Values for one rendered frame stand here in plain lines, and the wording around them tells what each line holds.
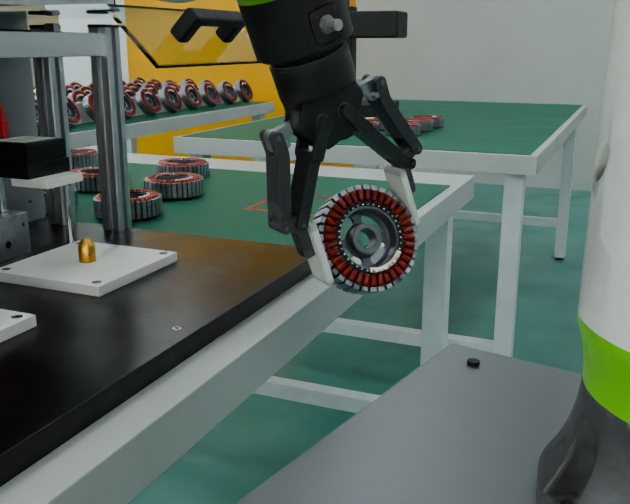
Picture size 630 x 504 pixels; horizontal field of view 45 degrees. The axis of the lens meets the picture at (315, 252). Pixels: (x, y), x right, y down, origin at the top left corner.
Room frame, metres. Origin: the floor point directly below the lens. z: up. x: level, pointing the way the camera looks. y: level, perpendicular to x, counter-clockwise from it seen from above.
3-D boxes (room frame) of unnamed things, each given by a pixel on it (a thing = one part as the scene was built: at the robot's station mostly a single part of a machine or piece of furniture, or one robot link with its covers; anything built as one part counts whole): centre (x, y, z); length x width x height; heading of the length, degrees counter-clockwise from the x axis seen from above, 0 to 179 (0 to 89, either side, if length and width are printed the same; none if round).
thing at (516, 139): (3.01, -0.42, 0.37); 1.85 x 1.10 x 0.75; 157
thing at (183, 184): (1.42, 0.27, 0.77); 0.11 x 0.11 x 0.04
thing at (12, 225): (0.91, 0.40, 0.80); 0.08 x 0.05 x 0.06; 157
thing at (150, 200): (1.24, 0.31, 0.77); 0.11 x 0.11 x 0.04
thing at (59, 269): (0.86, 0.27, 0.78); 0.15 x 0.15 x 0.01; 67
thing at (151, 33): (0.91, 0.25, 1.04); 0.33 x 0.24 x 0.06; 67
